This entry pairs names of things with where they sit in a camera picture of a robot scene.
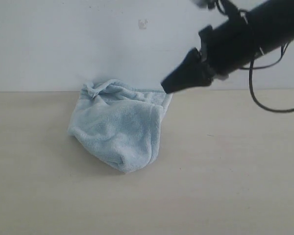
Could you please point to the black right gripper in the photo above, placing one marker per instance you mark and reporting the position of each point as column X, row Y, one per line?
column 218, row 58

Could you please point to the light blue fluffy towel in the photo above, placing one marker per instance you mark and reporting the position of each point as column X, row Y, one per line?
column 118, row 124

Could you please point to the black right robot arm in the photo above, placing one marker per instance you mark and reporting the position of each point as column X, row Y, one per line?
column 262, row 29

